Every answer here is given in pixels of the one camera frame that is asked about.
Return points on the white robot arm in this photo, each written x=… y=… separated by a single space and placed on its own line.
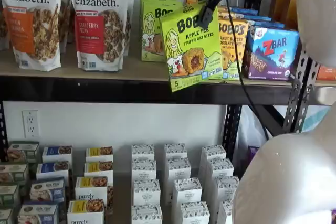
x=288 y=182

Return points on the yellow Bobo's peanut butter box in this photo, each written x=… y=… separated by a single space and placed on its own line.
x=191 y=0
x=223 y=10
x=233 y=51

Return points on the brown orange snack box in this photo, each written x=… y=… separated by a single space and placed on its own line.
x=292 y=9

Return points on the black perforated shelf upright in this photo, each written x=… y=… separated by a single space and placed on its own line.
x=299 y=95
x=233 y=129
x=3 y=129

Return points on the black shelf beam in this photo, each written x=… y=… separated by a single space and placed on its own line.
x=105 y=90

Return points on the black diagonal shelf brace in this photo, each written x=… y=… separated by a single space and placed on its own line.
x=273 y=121

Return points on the grey metal shelf beam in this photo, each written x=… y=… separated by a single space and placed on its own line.
x=323 y=95

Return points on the purple snack box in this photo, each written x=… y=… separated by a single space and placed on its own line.
x=253 y=153

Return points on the yellow label granola box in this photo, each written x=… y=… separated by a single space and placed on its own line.
x=98 y=170
x=99 y=153
x=92 y=190
x=86 y=212

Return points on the blue label oatmeal box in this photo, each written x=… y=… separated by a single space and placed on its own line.
x=52 y=170
x=57 y=154
x=47 y=191
x=38 y=213

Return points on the green label oatmeal box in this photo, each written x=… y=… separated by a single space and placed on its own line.
x=9 y=195
x=13 y=174
x=23 y=151
x=5 y=216

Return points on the red label granola bag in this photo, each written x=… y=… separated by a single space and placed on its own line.
x=99 y=24

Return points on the white teal plastic bag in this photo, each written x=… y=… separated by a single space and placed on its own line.
x=249 y=132

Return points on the white patterned carton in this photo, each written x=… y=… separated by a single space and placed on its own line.
x=220 y=169
x=146 y=214
x=225 y=212
x=213 y=153
x=187 y=192
x=176 y=151
x=143 y=151
x=178 y=169
x=225 y=188
x=144 y=170
x=194 y=213
x=146 y=192

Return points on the orange label granola bag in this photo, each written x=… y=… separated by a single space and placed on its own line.
x=29 y=24

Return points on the white wall outlet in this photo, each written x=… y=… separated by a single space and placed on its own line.
x=31 y=123

